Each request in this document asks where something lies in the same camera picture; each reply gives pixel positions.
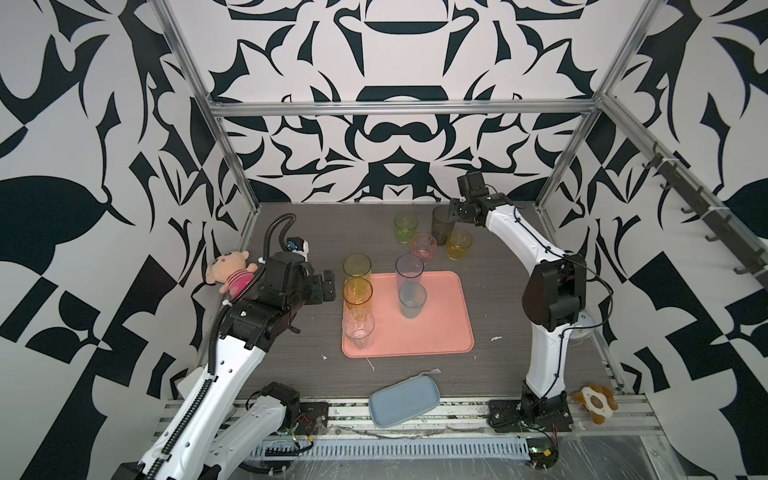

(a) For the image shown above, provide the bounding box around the tall dark grey glass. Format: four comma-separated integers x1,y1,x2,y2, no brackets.
431,204,458,246

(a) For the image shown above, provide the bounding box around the small green glass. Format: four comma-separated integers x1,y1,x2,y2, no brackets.
394,212,419,244

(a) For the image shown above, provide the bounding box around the tall blue glass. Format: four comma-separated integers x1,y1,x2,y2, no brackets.
395,254,425,289

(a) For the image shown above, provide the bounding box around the clear stemmed glass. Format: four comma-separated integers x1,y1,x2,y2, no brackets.
342,311,375,349

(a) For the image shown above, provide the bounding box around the tall amber glass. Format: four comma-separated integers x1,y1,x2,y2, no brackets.
342,277,374,316

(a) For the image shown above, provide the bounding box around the tall green glass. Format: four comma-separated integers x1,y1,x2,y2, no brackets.
342,253,373,281

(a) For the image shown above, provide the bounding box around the teal frosted cup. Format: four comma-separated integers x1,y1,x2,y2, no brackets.
398,282,427,319

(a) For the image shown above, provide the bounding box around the pink plastic tray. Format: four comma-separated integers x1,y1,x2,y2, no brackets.
342,271,474,358

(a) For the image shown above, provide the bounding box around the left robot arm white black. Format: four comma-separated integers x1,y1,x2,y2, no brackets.
113,251,337,479

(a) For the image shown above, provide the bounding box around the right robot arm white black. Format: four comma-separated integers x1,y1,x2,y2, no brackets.
449,172,588,422

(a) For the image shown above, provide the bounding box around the small yellow glass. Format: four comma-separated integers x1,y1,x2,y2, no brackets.
446,229,473,261

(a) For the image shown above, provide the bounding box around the pink plush doll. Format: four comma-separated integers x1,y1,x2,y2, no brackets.
205,251,258,298

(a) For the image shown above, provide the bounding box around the small pink glass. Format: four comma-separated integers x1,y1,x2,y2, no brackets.
410,232,437,264

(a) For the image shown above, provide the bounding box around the orange white plush toy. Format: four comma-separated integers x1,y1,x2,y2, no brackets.
571,383,618,425

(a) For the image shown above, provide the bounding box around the small green circuit board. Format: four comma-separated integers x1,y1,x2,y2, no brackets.
526,438,559,471

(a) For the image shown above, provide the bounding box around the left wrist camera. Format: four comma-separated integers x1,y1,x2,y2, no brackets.
284,237,309,260

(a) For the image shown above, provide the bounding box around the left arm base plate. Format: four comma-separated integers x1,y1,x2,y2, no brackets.
287,401,330,436

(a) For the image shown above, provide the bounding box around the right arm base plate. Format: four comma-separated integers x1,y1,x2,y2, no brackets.
487,397,573,433

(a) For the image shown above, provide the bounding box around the wall hook rail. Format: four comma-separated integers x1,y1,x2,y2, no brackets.
643,141,767,290

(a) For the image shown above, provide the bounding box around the white cable duct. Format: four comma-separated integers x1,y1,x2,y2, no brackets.
251,438,530,461

